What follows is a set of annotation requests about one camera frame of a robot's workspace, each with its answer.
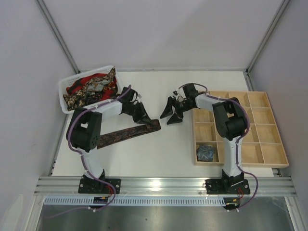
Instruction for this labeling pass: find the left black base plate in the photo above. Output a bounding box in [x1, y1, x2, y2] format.
[78, 176, 121, 194]

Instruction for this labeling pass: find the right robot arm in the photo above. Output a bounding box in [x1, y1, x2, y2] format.
[160, 83, 250, 194]

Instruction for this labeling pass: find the aluminium frame post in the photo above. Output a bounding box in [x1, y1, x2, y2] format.
[246, 0, 291, 75]
[35, 0, 80, 74]

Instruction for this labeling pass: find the wooden compartment tray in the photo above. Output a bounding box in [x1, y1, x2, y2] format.
[192, 91, 289, 168]

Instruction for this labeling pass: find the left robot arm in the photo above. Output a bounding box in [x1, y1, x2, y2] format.
[66, 86, 159, 194]

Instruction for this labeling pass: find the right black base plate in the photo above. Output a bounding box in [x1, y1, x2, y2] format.
[205, 179, 251, 195]

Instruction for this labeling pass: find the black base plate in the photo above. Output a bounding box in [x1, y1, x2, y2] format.
[78, 176, 121, 194]
[205, 179, 251, 195]

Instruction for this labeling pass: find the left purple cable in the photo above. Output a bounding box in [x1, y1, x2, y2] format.
[47, 84, 132, 218]

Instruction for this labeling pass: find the white plastic basket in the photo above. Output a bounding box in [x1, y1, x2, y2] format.
[58, 65, 122, 114]

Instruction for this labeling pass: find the red patterned tie in basket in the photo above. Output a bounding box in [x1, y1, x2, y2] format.
[66, 74, 120, 102]

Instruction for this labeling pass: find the right aluminium frame post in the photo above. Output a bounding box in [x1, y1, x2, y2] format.
[246, 0, 291, 75]

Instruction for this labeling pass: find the dark paisley necktie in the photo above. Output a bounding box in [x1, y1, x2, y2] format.
[97, 119, 161, 149]

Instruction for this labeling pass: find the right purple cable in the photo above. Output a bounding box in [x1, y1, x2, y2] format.
[178, 83, 260, 212]

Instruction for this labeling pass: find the aluminium rail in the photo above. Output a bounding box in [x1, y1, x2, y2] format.
[34, 176, 296, 196]

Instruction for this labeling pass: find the rolled grey tie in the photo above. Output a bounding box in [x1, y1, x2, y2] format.
[196, 144, 216, 162]

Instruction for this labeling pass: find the purple cable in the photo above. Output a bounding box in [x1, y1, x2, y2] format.
[178, 83, 260, 212]
[47, 84, 132, 218]

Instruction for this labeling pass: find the brown floral tie in basket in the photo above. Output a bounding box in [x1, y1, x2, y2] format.
[63, 67, 118, 111]

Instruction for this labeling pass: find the white slotted cable duct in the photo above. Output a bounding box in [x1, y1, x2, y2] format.
[44, 196, 225, 206]

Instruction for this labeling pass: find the left aluminium frame post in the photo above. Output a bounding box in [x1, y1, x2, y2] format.
[35, 0, 80, 74]

